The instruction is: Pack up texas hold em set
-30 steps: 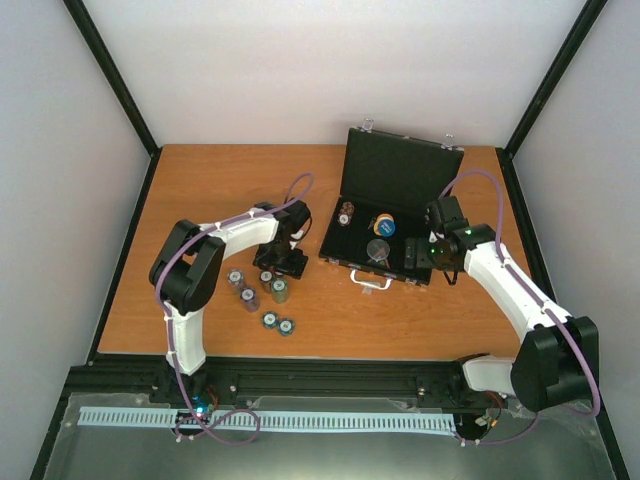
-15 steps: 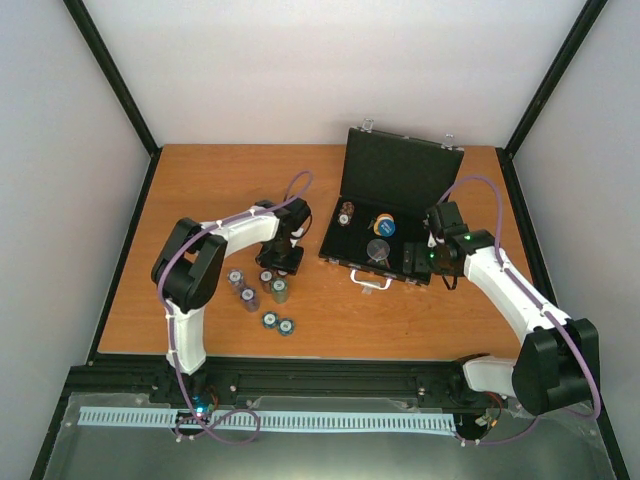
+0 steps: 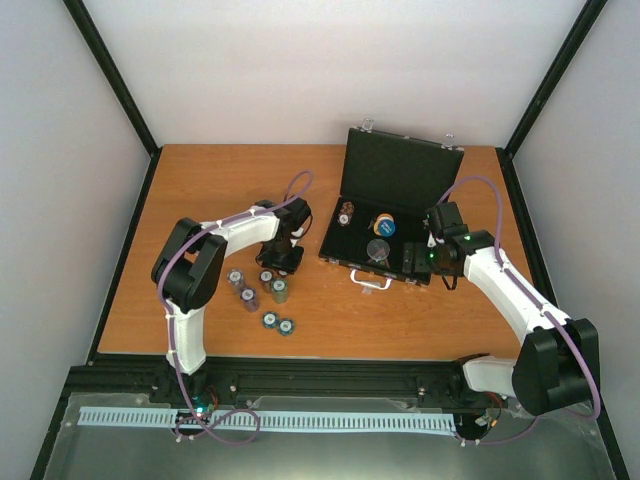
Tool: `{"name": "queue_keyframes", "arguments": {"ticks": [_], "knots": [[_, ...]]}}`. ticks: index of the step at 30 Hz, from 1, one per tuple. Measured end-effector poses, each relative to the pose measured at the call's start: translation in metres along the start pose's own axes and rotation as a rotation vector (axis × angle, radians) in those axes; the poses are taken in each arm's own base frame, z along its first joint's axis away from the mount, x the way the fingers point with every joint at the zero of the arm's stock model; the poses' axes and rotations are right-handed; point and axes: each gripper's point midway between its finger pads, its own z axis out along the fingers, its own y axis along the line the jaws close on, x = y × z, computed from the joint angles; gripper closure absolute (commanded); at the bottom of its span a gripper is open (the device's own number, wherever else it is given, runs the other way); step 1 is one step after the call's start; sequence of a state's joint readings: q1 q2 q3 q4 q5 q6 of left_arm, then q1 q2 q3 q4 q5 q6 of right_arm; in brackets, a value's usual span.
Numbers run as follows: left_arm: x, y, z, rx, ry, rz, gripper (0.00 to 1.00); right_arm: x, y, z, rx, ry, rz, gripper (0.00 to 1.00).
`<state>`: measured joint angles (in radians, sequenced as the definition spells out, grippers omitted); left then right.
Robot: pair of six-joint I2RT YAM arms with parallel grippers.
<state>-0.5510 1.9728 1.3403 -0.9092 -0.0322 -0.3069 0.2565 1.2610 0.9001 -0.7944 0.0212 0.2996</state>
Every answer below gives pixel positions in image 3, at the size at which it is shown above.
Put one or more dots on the purple chip stack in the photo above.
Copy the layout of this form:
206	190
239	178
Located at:
249	299
236	280

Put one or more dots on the left black frame post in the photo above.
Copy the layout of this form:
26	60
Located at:
87	28

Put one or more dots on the black poker set case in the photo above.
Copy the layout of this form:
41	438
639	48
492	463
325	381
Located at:
394	174

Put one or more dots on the clear round dealer button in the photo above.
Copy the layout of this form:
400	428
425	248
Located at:
377	247

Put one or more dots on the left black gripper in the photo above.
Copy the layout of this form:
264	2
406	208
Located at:
289	267

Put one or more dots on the purple chip stack upper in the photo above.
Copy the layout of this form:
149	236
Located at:
236	280

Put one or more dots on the blue round blind button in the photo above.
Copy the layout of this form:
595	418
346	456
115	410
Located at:
386	229

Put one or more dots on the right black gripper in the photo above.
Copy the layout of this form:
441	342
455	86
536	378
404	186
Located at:
421	263

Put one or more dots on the blue short stack left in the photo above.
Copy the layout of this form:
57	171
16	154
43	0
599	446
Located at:
270	320

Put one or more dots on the blue short stack right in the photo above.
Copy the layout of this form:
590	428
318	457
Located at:
286	327

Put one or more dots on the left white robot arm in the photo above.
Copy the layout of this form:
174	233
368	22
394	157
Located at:
187	271

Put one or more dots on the purple chip stack lower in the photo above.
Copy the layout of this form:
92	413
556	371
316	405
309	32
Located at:
249	299

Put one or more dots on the black frame post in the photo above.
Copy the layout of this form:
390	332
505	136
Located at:
87	28
570	46

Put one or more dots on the blue short stack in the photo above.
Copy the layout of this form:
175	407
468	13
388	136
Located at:
286	327
270	320

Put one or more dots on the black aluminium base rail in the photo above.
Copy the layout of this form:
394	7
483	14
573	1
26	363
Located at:
233	381

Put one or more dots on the triangular all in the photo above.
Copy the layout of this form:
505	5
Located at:
380	261

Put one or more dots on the brown tall chip stack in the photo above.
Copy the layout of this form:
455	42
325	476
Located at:
266	277

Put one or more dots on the brown short stack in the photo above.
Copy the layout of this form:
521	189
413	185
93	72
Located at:
346	213

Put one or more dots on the light blue cable duct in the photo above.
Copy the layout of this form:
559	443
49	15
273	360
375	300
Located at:
272	421

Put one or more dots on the green tall chip stack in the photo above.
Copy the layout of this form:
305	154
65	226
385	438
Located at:
279	290

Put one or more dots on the right black frame post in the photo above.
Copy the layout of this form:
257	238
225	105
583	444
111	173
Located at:
570	46

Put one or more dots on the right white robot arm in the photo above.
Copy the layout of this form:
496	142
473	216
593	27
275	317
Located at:
558	362

